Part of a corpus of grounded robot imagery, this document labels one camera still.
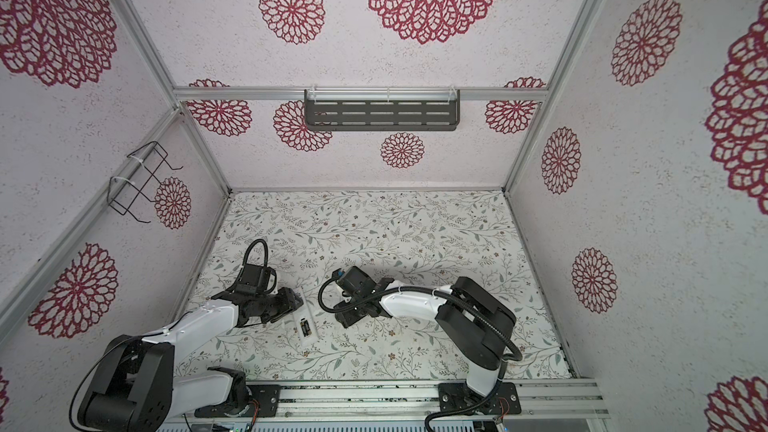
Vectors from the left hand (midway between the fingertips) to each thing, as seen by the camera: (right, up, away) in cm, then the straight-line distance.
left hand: (298, 309), depth 89 cm
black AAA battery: (+4, -4, -5) cm, 8 cm away
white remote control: (+3, 0, -1) cm, 3 cm away
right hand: (+13, +1, -3) cm, 13 cm away
